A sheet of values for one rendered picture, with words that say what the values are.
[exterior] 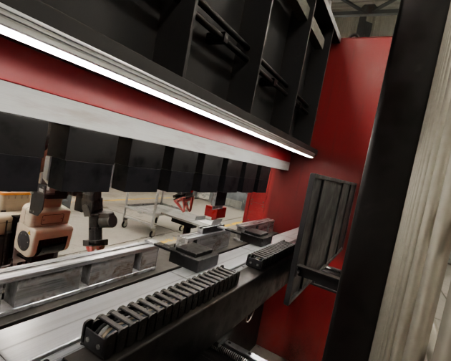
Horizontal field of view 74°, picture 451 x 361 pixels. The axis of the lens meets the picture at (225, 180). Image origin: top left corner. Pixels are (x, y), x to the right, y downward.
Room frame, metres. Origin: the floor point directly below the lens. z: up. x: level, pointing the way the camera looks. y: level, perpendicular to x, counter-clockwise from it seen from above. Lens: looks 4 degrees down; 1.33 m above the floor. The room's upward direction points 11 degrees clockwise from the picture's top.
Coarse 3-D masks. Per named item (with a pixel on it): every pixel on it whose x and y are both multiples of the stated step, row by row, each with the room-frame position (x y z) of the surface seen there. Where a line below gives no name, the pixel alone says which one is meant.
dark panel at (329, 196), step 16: (320, 176) 1.01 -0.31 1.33; (320, 192) 1.09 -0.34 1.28; (336, 192) 1.39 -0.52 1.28; (352, 192) 1.88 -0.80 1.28; (304, 208) 0.96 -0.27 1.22; (320, 208) 1.15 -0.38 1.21; (336, 208) 1.47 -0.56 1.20; (304, 224) 0.95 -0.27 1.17; (320, 224) 1.20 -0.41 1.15; (336, 224) 1.58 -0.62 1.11; (304, 240) 1.02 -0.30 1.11; (320, 240) 1.26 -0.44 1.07; (336, 240) 1.68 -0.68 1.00; (304, 256) 1.07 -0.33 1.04; (320, 256) 1.34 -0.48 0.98; (288, 288) 0.96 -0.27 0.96; (304, 288) 1.12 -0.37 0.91; (288, 304) 0.96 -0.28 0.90
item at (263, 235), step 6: (222, 228) 1.44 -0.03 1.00; (228, 228) 1.44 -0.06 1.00; (252, 228) 1.40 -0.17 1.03; (240, 234) 1.39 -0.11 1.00; (246, 234) 1.33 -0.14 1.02; (252, 234) 1.33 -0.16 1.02; (258, 234) 1.32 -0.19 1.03; (264, 234) 1.35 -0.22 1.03; (246, 240) 1.33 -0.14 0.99; (252, 240) 1.32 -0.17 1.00; (258, 240) 1.30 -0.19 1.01; (264, 240) 1.31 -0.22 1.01; (270, 240) 1.37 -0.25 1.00
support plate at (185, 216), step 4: (164, 212) 1.57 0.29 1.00; (168, 212) 1.59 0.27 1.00; (172, 212) 1.60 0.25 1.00; (176, 212) 1.63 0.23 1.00; (180, 212) 1.65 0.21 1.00; (184, 212) 1.67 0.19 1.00; (172, 216) 1.52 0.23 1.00; (176, 216) 1.52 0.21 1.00; (180, 216) 1.54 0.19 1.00; (184, 216) 1.55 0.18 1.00; (188, 216) 1.57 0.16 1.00; (192, 216) 1.59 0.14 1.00; (180, 220) 1.49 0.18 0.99; (184, 220) 1.48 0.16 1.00; (188, 220) 1.49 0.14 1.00; (192, 220) 1.50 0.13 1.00; (208, 220) 1.58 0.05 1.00; (212, 220) 1.60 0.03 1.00; (196, 224) 1.44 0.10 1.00; (200, 224) 1.44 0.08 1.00; (204, 224) 1.46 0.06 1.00
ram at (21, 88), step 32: (0, 64) 0.60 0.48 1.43; (32, 64) 0.65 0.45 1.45; (64, 64) 0.71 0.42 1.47; (0, 96) 0.60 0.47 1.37; (32, 96) 0.66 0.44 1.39; (64, 96) 0.72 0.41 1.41; (96, 96) 0.79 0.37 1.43; (128, 96) 0.88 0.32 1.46; (96, 128) 0.80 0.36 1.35; (128, 128) 0.89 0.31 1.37; (160, 128) 1.01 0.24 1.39; (192, 128) 1.15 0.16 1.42; (224, 128) 1.35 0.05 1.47; (256, 160) 1.71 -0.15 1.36; (288, 160) 2.18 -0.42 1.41
